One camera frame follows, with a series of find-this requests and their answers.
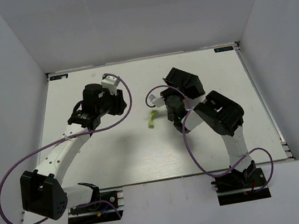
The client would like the green arch block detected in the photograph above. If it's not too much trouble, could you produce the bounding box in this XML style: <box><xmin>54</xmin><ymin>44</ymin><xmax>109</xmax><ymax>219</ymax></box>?
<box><xmin>148</xmin><ymin>110</ymin><xmax>159</xmax><ymax>129</ymax></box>

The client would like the black plastic box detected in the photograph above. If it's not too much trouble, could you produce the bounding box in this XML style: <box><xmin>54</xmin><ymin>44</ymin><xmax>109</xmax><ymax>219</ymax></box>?
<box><xmin>160</xmin><ymin>67</ymin><xmax>205</xmax><ymax>100</ymax></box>

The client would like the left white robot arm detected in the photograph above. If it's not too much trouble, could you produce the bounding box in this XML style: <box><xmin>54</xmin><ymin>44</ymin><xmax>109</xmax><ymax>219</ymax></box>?
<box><xmin>20</xmin><ymin>75</ymin><xmax>127</xmax><ymax>220</ymax></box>

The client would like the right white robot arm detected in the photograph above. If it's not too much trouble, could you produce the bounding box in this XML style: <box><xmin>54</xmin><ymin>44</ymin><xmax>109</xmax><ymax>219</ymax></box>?
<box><xmin>164</xmin><ymin>91</ymin><xmax>256</xmax><ymax>189</ymax></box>

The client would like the left blue corner label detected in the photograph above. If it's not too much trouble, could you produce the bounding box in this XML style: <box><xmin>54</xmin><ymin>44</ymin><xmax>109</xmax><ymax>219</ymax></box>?
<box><xmin>49</xmin><ymin>74</ymin><xmax>68</xmax><ymax>81</ymax></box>

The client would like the blue corner label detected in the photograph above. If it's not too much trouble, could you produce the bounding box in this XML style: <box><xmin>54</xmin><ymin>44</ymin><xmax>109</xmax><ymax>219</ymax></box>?
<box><xmin>49</xmin><ymin>74</ymin><xmax>68</xmax><ymax>81</ymax></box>
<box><xmin>214</xmin><ymin>46</ymin><xmax>233</xmax><ymax>53</ymax></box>

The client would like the right blue corner label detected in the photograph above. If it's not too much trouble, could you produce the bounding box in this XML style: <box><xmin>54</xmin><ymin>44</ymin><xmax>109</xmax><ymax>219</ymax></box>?
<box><xmin>214</xmin><ymin>46</ymin><xmax>233</xmax><ymax>53</ymax></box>

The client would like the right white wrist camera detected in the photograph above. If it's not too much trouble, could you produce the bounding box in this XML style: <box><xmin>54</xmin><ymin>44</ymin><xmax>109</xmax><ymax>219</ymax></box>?
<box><xmin>148</xmin><ymin>94</ymin><xmax>165</xmax><ymax>108</ymax></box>

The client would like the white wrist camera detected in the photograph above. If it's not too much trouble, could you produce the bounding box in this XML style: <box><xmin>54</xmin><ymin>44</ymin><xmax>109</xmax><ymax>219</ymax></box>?
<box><xmin>101</xmin><ymin>74</ymin><xmax>120</xmax><ymax>96</ymax></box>
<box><xmin>148</xmin><ymin>94</ymin><xmax>165</xmax><ymax>108</ymax></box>

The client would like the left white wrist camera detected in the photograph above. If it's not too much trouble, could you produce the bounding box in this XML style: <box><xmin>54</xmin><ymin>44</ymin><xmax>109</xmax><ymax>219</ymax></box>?
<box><xmin>101</xmin><ymin>74</ymin><xmax>120</xmax><ymax>96</ymax></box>

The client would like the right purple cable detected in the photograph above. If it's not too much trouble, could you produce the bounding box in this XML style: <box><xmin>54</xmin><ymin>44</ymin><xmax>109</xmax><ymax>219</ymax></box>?
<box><xmin>143</xmin><ymin>70</ymin><xmax>278</xmax><ymax>207</ymax></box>

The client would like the purple cable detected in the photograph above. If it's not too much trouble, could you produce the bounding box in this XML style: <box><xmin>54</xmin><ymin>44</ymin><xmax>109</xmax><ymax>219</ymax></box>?
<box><xmin>0</xmin><ymin>70</ymin><xmax>150</xmax><ymax>224</ymax></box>
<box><xmin>143</xmin><ymin>70</ymin><xmax>278</xmax><ymax>207</ymax></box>

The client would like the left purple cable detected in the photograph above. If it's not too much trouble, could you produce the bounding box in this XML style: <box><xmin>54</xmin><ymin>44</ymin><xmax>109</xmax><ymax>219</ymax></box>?
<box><xmin>0</xmin><ymin>70</ymin><xmax>150</xmax><ymax>224</ymax></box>

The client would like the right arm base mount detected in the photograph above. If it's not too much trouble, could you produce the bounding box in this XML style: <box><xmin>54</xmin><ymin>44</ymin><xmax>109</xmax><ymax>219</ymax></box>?
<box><xmin>211</xmin><ymin>168</ymin><xmax>271</xmax><ymax>206</ymax></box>

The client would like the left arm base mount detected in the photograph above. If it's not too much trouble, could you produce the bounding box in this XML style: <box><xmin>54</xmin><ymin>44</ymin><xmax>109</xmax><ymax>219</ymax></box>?
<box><xmin>67</xmin><ymin>188</ymin><xmax>124</xmax><ymax>224</ymax></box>

